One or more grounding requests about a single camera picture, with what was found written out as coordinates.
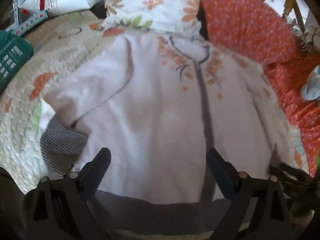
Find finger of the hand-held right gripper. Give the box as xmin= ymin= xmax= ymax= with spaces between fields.
xmin=269 ymin=144 xmax=315 ymax=203

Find white fleece zip jacket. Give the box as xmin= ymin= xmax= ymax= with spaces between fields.
xmin=40 ymin=31 xmax=304 ymax=233

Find long dotted cardboard box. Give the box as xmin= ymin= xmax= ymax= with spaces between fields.
xmin=5 ymin=10 xmax=48 ymax=37

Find green box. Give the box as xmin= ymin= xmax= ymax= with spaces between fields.
xmin=0 ymin=30 xmax=34 ymax=93

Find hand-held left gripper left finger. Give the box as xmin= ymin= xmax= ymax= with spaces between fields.
xmin=26 ymin=147 xmax=112 ymax=240

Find light blue cloth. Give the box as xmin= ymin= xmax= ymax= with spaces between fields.
xmin=301 ymin=65 xmax=320 ymax=102

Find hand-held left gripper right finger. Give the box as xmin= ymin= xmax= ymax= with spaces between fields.
xmin=206 ymin=148 xmax=292 ymax=240

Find black cloth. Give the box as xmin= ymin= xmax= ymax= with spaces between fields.
xmin=196 ymin=2 xmax=210 ymax=40

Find quilted patchwork bedspread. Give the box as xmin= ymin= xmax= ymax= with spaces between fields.
xmin=0 ymin=11 xmax=310 ymax=240

